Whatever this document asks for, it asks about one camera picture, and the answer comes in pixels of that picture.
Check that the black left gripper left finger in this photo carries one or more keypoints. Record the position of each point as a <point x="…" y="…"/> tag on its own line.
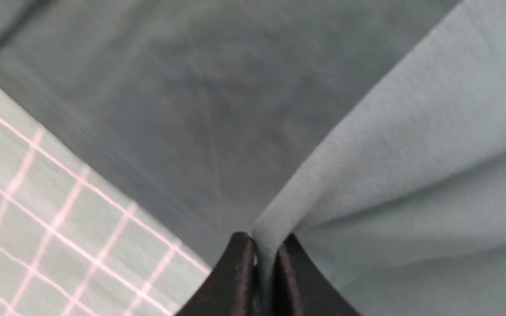
<point x="228" y="290"/>

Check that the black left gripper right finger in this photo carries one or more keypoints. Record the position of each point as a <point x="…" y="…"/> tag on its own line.
<point x="301" y="289"/>

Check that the green long-sleeve top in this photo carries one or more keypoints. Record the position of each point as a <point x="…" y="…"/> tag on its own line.
<point x="372" y="130"/>

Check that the green checked tablecloth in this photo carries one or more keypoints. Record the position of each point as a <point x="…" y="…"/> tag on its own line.
<point x="71" y="244"/>

